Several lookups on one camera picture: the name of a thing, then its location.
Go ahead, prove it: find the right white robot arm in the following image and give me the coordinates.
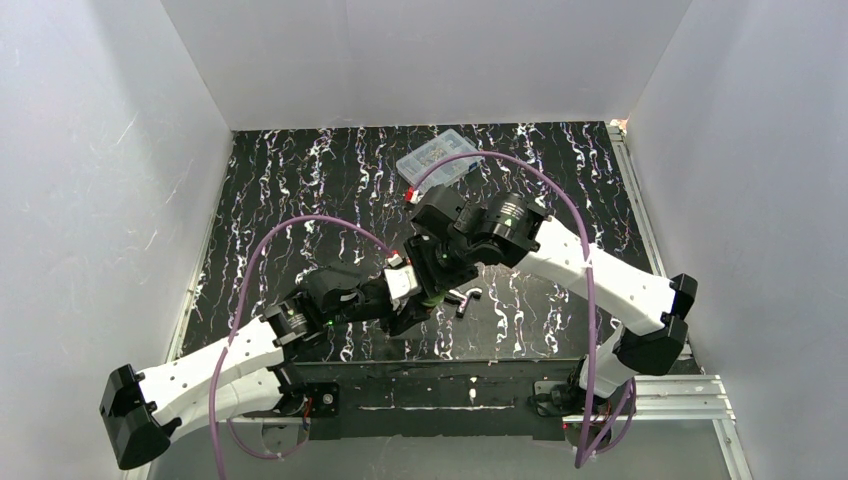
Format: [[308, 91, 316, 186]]
[[404, 186, 698, 412]]

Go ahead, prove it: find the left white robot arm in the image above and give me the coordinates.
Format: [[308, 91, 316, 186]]
[[99, 262, 444, 470]]

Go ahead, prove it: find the chrome faucet tap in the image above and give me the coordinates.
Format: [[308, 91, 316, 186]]
[[444, 287, 482, 319]]

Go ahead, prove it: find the clear plastic organizer box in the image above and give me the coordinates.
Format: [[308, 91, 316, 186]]
[[396, 129, 483, 193]]

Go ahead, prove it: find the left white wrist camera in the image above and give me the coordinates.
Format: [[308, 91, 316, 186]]
[[383, 251, 421, 311]]

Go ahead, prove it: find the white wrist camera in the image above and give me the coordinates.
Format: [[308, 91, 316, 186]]
[[383, 251, 421, 311], [404, 187, 424, 207]]

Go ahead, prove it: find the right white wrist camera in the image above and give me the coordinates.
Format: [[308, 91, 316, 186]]
[[404, 187, 424, 207]]

